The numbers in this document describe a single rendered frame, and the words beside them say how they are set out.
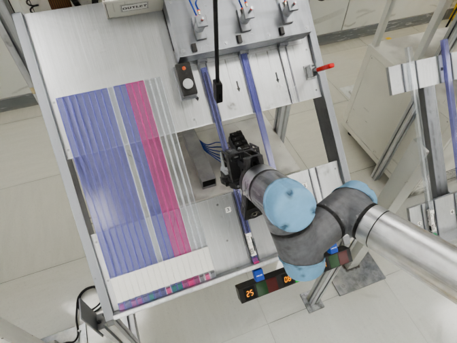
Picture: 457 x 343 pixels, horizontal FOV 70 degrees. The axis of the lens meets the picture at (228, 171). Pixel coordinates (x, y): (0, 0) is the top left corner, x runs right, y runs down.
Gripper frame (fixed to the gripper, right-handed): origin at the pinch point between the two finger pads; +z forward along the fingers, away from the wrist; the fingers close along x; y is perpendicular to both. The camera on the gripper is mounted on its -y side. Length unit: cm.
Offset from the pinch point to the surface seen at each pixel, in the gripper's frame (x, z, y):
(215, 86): 2.7, -12.3, 20.8
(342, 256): -25.0, -6.6, -32.3
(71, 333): 69, 55, -70
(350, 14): -176, 185, 41
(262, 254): -2.6, -5.3, -23.6
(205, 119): 2.7, 4.0, 12.5
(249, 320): -4, 37, -83
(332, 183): -27.0, -2.3, -11.8
